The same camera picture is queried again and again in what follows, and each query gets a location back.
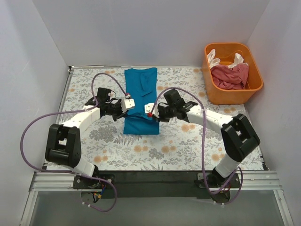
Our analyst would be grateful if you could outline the blue t shirt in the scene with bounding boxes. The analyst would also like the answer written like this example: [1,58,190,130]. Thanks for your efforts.
[124,67,159,135]

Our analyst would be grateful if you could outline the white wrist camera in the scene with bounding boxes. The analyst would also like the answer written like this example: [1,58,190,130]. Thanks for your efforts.
[144,103,159,118]
[121,98,135,113]

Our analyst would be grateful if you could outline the floral table mat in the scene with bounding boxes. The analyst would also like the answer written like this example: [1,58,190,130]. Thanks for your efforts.
[47,67,265,171]

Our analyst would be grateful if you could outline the white t shirt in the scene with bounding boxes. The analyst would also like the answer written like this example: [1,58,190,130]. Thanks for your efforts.
[207,49,247,69]

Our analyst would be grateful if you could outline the pink t shirt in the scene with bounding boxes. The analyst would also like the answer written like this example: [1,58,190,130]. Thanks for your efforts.
[211,63,249,90]

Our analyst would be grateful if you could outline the orange plastic bin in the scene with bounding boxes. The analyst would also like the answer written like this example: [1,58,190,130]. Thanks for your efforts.
[202,42,263,105]

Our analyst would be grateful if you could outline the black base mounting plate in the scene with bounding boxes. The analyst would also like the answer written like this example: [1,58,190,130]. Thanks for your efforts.
[72,169,242,200]

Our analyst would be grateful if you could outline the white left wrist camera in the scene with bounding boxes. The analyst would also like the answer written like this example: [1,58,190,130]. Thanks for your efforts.
[121,98,135,113]

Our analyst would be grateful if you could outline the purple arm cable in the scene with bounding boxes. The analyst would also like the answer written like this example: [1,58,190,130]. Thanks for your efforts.
[20,73,118,212]
[148,87,243,205]

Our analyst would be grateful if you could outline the aluminium frame rail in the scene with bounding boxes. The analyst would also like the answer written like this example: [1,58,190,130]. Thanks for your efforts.
[20,170,293,226]

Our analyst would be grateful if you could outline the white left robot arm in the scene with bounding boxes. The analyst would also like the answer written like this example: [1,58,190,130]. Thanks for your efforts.
[45,88,135,188]

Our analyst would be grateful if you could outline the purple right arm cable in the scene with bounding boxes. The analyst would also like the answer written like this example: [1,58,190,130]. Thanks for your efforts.
[148,87,243,205]

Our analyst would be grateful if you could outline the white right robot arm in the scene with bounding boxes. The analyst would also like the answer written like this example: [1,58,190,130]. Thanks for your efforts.
[145,88,260,187]

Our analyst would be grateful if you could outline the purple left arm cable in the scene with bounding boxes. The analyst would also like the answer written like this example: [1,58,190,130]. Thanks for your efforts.
[20,73,118,212]

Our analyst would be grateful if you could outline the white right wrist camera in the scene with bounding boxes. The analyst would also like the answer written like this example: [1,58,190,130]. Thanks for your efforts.
[144,103,159,118]

